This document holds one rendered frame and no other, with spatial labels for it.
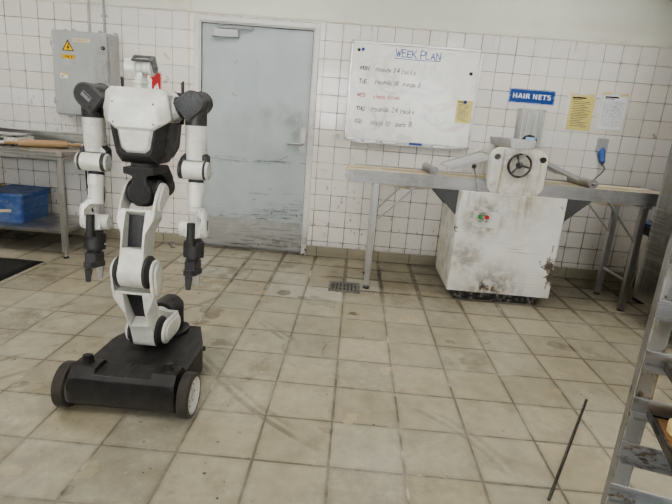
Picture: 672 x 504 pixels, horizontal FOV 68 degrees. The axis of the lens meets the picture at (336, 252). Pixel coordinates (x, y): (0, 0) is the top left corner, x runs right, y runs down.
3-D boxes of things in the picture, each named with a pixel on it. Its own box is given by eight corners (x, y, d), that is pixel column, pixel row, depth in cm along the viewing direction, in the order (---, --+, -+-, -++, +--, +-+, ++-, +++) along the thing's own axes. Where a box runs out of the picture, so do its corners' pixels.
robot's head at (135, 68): (131, 81, 207) (130, 58, 205) (155, 83, 207) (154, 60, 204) (123, 80, 201) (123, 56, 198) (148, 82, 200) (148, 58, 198)
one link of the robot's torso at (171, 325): (142, 328, 251) (141, 303, 248) (181, 331, 251) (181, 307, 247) (123, 345, 231) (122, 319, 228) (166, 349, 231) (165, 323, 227)
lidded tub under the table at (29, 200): (-22, 221, 421) (-26, 190, 414) (13, 211, 466) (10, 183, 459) (23, 225, 421) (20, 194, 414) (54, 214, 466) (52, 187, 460)
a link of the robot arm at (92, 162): (89, 197, 221) (90, 153, 219) (112, 198, 221) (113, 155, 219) (76, 197, 211) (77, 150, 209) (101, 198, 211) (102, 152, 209)
